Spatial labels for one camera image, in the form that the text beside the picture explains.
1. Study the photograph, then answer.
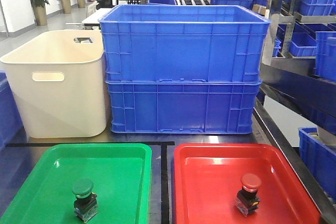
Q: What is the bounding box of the red mushroom push button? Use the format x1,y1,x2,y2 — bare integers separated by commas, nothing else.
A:
235,173,261,217

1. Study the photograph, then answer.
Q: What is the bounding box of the green mushroom push button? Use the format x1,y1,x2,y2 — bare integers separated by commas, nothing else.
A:
72,178,98,223

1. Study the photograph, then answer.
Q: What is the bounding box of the cream plastic basket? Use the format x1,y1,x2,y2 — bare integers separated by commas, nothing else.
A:
1,30,108,138

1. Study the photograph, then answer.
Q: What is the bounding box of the green plastic tray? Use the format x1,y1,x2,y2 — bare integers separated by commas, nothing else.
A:
1,144,152,223

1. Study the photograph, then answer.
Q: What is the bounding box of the upper stacked blue crate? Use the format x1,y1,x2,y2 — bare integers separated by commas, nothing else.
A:
100,5,270,82

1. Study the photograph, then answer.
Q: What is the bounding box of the lower stacked blue crate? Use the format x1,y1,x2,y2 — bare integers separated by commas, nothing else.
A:
107,81,261,134

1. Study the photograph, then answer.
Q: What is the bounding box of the red plastic tray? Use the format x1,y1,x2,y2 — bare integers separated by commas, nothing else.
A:
174,143,320,223

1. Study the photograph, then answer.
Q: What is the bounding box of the blue bin left edge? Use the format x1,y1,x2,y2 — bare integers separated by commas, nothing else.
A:
1,71,23,150

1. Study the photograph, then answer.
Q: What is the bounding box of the stacked blue crate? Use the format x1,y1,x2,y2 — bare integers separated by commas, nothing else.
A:
107,81,261,134
100,5,270,82

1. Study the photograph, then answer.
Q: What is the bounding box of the potted plant left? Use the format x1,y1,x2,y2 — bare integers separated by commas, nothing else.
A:
30,0,49,26

